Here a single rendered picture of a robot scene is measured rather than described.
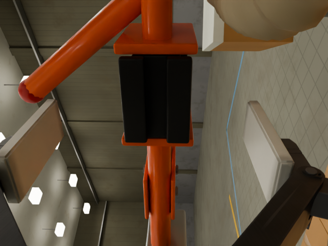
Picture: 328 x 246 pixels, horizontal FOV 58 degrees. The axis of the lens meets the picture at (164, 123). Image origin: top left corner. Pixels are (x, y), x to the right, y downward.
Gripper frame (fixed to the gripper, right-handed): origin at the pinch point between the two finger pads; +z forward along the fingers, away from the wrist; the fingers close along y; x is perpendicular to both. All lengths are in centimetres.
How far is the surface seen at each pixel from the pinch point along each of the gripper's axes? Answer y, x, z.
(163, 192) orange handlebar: 0.6, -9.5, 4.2
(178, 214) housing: 2.2, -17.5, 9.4
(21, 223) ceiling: -564, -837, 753
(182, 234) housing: 2.6, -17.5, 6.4
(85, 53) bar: -5.7, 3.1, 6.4
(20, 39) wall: -513, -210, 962
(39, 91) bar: -10.1, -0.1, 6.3
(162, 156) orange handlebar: 0.6, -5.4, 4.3
